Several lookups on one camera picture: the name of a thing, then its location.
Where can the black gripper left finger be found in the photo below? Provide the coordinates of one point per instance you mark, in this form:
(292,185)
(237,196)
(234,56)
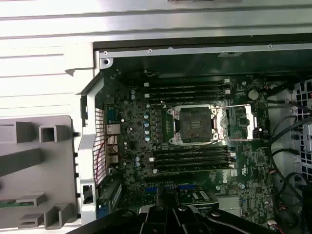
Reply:
(156,221)

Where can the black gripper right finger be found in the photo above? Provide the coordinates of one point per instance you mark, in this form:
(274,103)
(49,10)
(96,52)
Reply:
(187,221)

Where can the metal socket cover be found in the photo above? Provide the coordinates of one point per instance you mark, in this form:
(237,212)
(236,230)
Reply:
(251,122)

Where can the CPU socket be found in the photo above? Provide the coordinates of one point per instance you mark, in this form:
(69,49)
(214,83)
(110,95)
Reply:
(195,124)

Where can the small silver chipset heatsink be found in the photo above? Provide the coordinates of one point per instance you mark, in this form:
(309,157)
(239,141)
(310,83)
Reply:
(229,203)

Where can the black RAM slot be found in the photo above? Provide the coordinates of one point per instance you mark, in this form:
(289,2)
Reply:
(185,93)
(192,156)
(185,82)
(192,167)
(192,162)
(192,150)
(185,88)
(185,98)

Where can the green motherboard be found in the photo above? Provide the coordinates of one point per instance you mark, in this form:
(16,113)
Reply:
(256,156)

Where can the grey parts rack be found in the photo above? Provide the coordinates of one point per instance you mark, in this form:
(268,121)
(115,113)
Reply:
(56,170)

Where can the round silver coin battery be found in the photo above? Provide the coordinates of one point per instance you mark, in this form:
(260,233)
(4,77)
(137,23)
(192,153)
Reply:
(253,94)

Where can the silver metal drive cage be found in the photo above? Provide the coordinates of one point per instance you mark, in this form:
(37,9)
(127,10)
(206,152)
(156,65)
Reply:
(307,136)

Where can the green RAM stick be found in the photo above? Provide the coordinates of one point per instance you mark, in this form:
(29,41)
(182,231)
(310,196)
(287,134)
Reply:
(7,203)

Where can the black silver PC case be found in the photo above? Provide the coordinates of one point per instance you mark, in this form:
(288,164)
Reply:
(195,52)

